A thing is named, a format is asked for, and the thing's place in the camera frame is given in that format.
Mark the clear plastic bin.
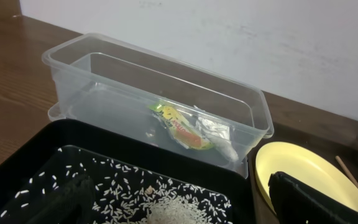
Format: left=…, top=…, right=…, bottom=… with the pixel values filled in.
left=42, top=33, right=274, bottom=170

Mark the white napkin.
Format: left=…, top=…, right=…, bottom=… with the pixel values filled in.
left=192, top=115, right=239, bottom=162

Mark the dark brown serving tray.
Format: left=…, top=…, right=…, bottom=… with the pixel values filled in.
left=248, top=124, right=358, bottom=223

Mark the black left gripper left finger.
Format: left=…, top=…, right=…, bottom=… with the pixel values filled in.
left=0, top=174, right=95, bottom=224

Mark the black waste tray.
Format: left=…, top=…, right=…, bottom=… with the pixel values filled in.
left=0, top=120, right=255, bottom=223

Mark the yellow plate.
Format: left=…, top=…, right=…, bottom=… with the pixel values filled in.
left=255, top=142, right=358, bottom=212

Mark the rice food waste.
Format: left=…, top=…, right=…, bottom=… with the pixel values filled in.
left=0, top=146, right=233, bottom=223

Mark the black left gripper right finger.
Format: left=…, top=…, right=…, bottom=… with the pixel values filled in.
left=268, top=171, right=358, bottom=224

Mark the green snack wrapper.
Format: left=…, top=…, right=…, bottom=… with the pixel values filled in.
left=148, top=103, right=214, bottom=151

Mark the wooden chopstick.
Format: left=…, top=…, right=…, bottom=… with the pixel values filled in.
left=335, top=156, right=358, bottom=188

